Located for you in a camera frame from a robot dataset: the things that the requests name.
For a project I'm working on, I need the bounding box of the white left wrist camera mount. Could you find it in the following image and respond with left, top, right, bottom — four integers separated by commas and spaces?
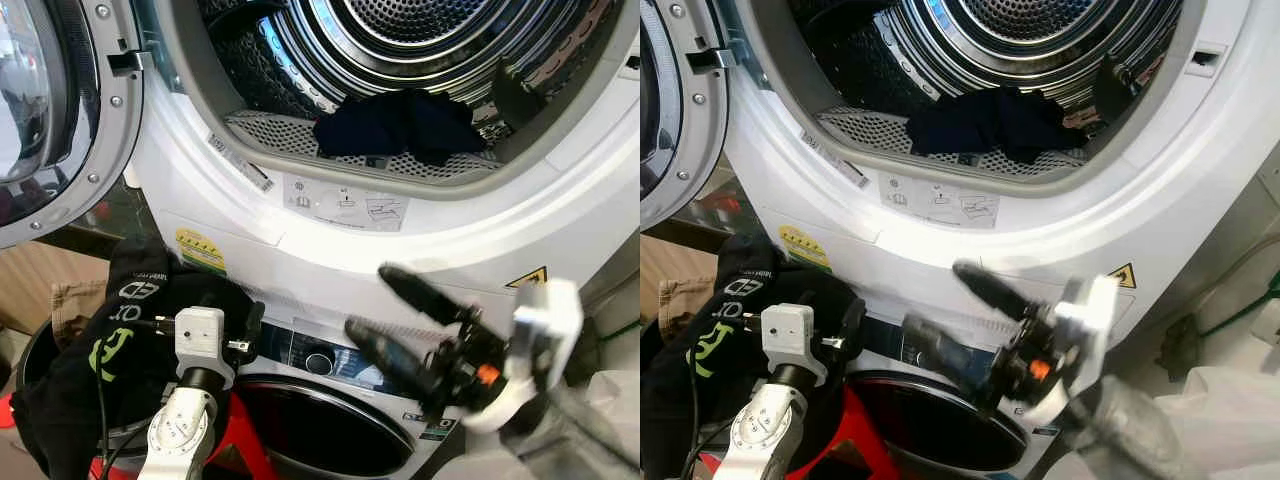
761, 302, 830, 389
174, 306, 237, 389

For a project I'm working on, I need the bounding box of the white instruction sticker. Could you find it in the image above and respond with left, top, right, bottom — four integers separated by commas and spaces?
877, 169, 1002, 230
282, 174, 410, 234

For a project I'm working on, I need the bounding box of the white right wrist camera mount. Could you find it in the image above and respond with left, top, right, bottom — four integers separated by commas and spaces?
464, 278, 585, 434
1019, 274, 1122, 427

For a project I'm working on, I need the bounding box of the yellow green energy sticker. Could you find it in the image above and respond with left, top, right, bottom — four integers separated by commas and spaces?
777, 224, 834, 274
175, 227, 230, 277

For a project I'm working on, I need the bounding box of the dark navy garment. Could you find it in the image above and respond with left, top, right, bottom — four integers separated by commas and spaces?
313, 89, 489, 167
906, 86, 1087, 165

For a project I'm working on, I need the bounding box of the dark wall fitting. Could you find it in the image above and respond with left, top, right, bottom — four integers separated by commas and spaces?
1159, 314, 1203, 383

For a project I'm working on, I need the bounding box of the black laundry basket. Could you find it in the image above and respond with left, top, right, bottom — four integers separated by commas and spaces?
15, 318, 63, 396

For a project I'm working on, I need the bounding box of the black garment with printed letters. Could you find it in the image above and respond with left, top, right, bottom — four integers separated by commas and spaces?
10, 234, 267, 476
640, 232, 867, 480

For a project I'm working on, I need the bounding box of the brown khaki garment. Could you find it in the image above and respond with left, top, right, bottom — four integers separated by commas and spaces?
50, 279, 113, 347
654, 276, 717, 342

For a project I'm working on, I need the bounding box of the round glass dryer door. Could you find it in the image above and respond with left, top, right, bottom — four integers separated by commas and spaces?
0, 0, 147, 251
640, 0, 735, 230

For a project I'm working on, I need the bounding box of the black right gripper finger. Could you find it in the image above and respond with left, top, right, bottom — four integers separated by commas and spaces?
377, 262, 480, 330
951, 258, 1052, 324
902, 312, 1007, 390
344, 315, 447, 394

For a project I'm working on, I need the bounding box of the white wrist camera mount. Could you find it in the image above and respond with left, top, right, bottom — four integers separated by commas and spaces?
464, 278, 585, 434
761, 302, 830, 389
174, 306, 237, 389
1019, 274, 1122, 427

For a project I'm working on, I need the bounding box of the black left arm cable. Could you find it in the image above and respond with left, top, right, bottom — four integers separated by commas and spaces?
94, 318, 177, 473
688, 328, 767, 453

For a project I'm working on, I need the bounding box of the white tumble dryer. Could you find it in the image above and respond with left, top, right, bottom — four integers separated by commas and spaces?
125, 0, 641, 336
720, 0, 1280, 349

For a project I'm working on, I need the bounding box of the white barcode sticker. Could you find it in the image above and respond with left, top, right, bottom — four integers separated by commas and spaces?
799, 129, 870, 190
207, 132, 274, 194

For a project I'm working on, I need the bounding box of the white washing machine dark door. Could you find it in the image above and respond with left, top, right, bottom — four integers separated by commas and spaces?
858, 308, 1073, 480
228, 300, 473, 480

